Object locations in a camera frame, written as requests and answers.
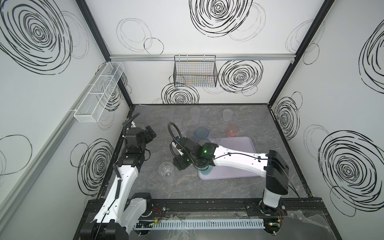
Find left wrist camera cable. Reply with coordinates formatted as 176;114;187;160
121;112;141;133

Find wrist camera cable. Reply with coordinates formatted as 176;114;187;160
167;121;184;151
121;112;141;133

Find aluminium wall rail back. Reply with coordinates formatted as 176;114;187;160
110;54;296;62

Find frosted white cup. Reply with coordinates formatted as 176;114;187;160
190;107;201;122

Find blue translucent tall cup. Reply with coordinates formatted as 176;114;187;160
195;127;210;142

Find black wire basket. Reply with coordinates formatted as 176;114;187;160
173;60;219;88

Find lilac plastic tray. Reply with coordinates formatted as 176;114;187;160
199;137;267;181

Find aluminium wall rail left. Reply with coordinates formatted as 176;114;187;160
1;76;97;231

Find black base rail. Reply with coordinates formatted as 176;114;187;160
86;197;326;218

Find white mesh wall shelf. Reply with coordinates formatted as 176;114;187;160
74;62;124;123

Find pink translucent cup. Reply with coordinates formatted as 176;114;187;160
227;124;239;138

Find aluminium wall rail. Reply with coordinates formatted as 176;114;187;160
1;76;97;231
110;54;296;62

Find teal translucent cup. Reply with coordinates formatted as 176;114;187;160
199;166;213;176

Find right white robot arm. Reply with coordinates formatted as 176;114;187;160
170;137;290;209

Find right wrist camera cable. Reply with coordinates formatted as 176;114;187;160
167;121;184;151

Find white slotted cable duct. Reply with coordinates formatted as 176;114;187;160
134;219;265;231

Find clear glass front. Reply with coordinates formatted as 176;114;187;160
159;162;175;180

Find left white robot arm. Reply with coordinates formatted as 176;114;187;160
80;126;157;240

